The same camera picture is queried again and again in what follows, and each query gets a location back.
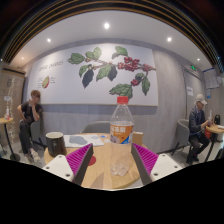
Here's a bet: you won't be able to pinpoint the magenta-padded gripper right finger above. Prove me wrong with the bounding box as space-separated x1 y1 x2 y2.
130 143 184 186

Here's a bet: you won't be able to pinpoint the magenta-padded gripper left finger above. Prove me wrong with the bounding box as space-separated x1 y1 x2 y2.
42 143 95 186

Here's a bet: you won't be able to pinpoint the clear bottle with red cap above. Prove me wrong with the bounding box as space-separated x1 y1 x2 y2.
109 95 135 177

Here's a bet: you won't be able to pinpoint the black cup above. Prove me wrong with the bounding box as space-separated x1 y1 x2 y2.
45 131 68 159

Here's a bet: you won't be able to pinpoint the flat round red coaster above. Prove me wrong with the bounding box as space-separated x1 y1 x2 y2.
87 154 97 167

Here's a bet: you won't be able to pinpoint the white and grey paper sheet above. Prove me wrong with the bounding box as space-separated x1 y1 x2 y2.
63 134 106 148

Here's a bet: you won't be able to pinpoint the grey armchair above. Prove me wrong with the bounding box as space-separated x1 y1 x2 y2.
171 118 191 156

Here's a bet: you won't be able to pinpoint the small cardboard box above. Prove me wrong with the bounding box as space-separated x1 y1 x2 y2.
132 131 145 146

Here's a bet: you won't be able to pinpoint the person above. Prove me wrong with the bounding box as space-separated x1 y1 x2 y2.
186 93 215 166
16 89 44 164

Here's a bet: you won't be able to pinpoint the grey upholstered chair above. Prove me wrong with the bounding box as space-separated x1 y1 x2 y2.
79 120 112 135

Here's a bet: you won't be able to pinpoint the round wooden café table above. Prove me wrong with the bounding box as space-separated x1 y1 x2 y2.
204 124 224 163

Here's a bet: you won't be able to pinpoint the small round wooden table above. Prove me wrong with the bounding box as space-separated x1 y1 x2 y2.
0 117 21 163

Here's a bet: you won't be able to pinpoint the round ceiling lights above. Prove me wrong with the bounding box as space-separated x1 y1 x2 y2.
19 21 202 63

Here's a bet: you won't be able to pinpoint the coffee plant wall mural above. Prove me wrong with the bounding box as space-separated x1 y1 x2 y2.
26 43 160 107

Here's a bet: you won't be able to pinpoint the wall notice board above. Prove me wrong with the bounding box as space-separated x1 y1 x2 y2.
202 67 221 90

